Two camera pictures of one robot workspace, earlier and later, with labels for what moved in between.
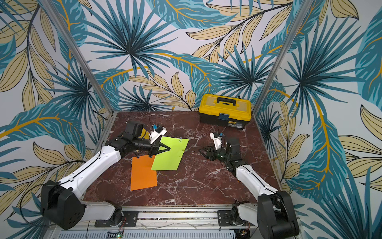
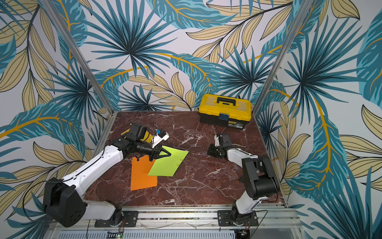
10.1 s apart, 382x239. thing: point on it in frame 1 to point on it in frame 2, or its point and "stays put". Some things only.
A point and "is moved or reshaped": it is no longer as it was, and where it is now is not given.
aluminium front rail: [163, 219] stays put
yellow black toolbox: [225, 112] stays put
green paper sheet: [170, 160] is moved or reshaped
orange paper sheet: [142, 177] stays put
